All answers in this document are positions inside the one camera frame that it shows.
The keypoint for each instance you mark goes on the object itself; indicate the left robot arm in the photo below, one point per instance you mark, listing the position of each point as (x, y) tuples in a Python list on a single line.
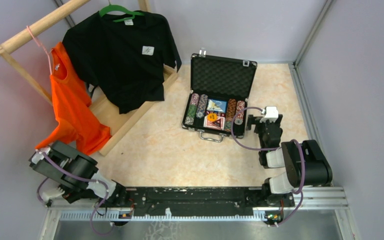
[(77, 174)]

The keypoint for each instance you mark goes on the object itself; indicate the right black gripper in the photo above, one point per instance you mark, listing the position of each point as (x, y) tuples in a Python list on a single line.
[(256, 122)]

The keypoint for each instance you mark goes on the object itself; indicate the green clothes hanger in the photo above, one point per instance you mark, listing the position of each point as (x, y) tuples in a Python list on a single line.
[(118, 8)]

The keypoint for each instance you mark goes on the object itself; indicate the blue playing card box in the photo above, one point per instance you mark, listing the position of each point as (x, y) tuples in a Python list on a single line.
[(209, 104)]

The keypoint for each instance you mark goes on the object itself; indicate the green grey chip stack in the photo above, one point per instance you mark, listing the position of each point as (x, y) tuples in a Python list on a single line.
[(192, 109)]

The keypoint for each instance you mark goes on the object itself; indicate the black aluminium poker case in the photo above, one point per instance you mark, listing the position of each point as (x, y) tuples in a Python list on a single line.
[(220, 78)]

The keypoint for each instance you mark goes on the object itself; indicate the red white chip stack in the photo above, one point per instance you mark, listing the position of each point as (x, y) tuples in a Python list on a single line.
[(239, 112)]

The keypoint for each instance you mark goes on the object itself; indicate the red playing card deck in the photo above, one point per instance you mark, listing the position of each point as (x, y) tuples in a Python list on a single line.
[(206, 122)]

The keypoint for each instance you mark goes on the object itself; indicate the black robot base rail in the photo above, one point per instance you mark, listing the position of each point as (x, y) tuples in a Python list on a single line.
[(197, 201)]

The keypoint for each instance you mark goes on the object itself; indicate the black t-shirt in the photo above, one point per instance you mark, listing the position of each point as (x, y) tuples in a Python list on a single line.
[(124, 55)]

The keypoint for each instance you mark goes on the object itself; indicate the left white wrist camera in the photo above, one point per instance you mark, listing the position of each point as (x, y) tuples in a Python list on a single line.
[(38, 155)]

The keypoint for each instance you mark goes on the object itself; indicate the clear round button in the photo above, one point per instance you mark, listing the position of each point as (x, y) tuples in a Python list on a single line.
[(218, 106)]

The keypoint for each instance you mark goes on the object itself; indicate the purple blue chip stack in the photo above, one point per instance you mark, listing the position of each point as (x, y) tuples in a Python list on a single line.
[(201, 106)]

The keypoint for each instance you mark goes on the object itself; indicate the orange round dealer button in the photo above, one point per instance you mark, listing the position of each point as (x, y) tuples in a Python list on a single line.
[(212, 117)]

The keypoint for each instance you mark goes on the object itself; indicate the orange black chip stack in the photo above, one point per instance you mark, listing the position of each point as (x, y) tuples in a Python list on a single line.
[(230, 112)]

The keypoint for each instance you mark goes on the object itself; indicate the red black triangle marker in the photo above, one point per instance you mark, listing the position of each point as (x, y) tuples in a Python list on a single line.
[(218, 124)]

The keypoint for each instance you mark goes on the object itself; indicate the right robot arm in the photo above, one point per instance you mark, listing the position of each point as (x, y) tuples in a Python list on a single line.
[(305, 164)]

